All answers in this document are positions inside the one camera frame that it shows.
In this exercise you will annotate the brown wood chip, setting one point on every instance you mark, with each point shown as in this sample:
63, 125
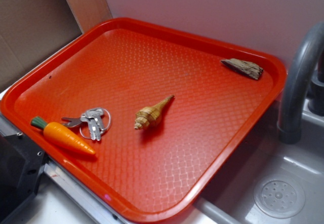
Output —
246, 68

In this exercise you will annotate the tan spiral seashell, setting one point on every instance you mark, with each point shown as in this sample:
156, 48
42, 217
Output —
151, 116

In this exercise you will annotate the red plastic tray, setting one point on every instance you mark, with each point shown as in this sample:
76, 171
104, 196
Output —
124, 65

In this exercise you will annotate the silver key bunch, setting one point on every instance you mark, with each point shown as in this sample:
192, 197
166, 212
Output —
93, 119

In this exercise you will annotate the orange toy carrot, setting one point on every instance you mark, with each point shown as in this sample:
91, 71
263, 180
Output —
63, 137

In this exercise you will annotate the wooden board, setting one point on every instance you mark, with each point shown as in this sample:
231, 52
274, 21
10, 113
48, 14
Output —
89, 13

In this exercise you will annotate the grey curved faucet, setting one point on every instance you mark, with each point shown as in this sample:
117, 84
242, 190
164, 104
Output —
297, 85

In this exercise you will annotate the grey sink basin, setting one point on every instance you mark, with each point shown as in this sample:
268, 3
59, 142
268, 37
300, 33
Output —
228, 198

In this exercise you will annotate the round sink drain strainer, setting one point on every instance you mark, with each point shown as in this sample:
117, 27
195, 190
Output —
279, 196

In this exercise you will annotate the brown cardboard panel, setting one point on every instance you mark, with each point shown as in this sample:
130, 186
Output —
31, 31

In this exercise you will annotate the black mounting bracket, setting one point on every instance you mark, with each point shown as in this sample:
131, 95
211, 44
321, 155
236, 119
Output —
22, 163

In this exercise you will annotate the dark faucet handle base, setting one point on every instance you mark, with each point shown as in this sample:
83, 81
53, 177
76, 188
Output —
315, 104

